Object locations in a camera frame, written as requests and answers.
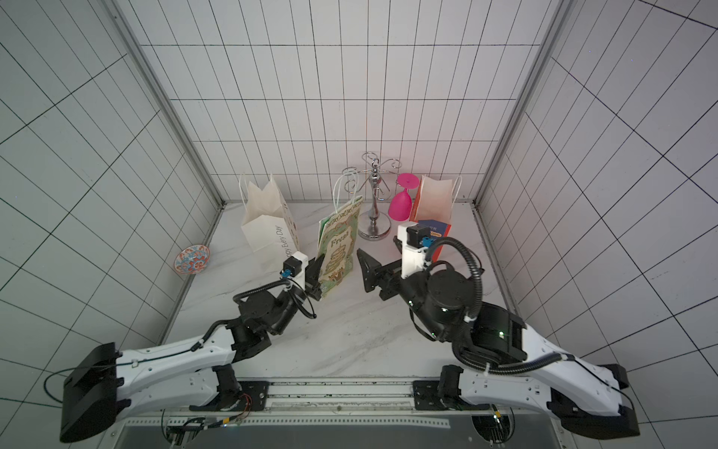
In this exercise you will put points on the pink plastic wine glass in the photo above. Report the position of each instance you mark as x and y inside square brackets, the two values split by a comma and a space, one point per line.
[401, 205]

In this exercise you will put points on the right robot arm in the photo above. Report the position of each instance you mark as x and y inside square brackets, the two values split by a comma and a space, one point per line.
[500, 358]

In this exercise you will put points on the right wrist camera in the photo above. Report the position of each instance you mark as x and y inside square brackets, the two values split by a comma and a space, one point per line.
[415, 239]

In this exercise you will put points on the black mounting plate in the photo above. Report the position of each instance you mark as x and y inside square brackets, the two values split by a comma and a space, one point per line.
[252, 397]
[436, 396]

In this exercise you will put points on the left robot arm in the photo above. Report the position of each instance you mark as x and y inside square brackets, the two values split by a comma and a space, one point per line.
[110, 385]

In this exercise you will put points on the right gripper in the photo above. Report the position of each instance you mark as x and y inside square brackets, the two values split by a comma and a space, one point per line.
[387, 283]

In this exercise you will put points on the patterned ceramic bowl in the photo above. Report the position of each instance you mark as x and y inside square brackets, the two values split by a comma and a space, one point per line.
[192, 260]

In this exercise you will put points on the chrome cup holder stand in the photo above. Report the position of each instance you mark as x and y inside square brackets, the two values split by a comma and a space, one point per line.
[373, 224]

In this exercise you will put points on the white Happy Every Day bag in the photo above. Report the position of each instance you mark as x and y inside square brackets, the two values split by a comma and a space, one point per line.
[268, 224]

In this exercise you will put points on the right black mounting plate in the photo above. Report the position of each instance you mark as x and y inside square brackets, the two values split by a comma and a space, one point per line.
[436, 396]

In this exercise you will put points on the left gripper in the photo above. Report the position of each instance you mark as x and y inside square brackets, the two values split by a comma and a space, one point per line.
[307, 290]

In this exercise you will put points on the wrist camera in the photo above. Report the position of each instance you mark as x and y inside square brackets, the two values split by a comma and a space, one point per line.
[415, 239]
[294, 271]

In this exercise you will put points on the green Fresh paper bag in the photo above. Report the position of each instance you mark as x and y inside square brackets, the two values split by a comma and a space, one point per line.
[338, 232]

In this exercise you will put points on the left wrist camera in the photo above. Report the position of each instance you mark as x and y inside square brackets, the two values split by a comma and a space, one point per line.
[294, 271]

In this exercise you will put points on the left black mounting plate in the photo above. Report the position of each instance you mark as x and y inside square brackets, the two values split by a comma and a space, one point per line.
[252, 397]

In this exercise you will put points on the red printed paper bag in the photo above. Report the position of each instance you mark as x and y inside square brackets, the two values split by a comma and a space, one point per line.
[433, 204]

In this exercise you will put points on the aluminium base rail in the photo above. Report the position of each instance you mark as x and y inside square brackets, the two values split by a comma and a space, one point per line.
[368, 402]

